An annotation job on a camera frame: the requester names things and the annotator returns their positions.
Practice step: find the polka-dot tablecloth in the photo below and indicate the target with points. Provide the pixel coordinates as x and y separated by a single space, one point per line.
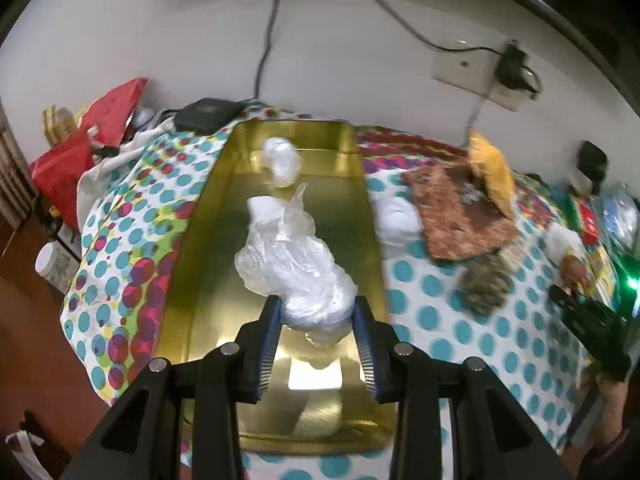
440 350

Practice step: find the person's right forearm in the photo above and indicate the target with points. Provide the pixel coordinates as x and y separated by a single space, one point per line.
612 425

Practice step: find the black set-top box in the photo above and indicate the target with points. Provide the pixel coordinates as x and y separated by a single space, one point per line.
205 115

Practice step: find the small white plastic wad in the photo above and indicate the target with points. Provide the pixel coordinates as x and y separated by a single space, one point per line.
282 160

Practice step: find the yellow pouch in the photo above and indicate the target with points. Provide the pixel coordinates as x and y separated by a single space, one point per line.
492 170

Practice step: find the clear plastic bag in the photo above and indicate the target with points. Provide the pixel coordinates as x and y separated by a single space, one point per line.
295 270

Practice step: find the yellow printed box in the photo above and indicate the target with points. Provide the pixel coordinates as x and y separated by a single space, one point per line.
602 270

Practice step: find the white plastic jar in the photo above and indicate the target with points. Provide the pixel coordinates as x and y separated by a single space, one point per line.
52 267

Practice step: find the black power adapter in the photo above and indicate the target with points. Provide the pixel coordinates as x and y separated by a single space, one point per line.
515 67

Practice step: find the brown and white bottle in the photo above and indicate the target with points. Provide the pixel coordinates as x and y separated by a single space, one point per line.
567 255

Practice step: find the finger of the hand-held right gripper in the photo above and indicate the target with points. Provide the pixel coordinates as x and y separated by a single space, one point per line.
585 312

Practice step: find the gold metal tray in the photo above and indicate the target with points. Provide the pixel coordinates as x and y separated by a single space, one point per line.
215 260

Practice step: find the white cloth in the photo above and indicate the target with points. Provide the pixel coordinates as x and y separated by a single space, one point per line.
125 155

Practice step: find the green and red box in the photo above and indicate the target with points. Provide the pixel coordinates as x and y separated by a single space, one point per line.
586 217

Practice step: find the black device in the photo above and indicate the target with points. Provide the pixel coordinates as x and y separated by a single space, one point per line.
594 160

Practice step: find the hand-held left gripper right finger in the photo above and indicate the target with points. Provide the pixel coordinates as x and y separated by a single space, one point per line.
369 360

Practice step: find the yellow snack packets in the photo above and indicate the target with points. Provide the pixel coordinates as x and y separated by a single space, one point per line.
60 122

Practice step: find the red plastic bag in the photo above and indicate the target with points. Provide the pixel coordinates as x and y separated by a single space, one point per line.
60 175
117 110

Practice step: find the camouflage round pouch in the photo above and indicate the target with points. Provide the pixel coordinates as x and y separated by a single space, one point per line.
487 285

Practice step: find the wall socket plate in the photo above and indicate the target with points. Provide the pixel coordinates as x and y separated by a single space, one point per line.
465 67

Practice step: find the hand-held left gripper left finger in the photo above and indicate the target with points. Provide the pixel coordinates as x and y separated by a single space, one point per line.
267 350

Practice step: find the white bag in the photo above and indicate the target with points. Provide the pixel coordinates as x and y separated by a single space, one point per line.
397 220

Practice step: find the striped curtain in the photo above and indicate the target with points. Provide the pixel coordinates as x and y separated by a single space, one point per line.
12 160

